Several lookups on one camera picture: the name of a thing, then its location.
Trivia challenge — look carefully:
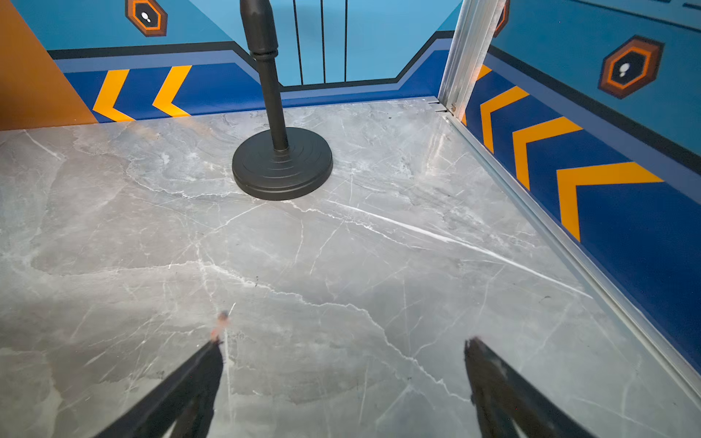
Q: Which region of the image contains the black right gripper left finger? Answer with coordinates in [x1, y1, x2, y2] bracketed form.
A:
[98, 339, 224, 437]

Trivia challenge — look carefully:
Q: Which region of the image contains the black microphone stand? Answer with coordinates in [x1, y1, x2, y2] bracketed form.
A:
[232, 1, 333, 201]

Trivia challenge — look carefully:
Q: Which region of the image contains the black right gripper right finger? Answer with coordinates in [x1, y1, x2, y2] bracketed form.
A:
[464, 338, 592, 437]

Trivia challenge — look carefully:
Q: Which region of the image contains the aluminium corner post right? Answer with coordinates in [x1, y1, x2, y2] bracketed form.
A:
[438, 0, 506, 119]

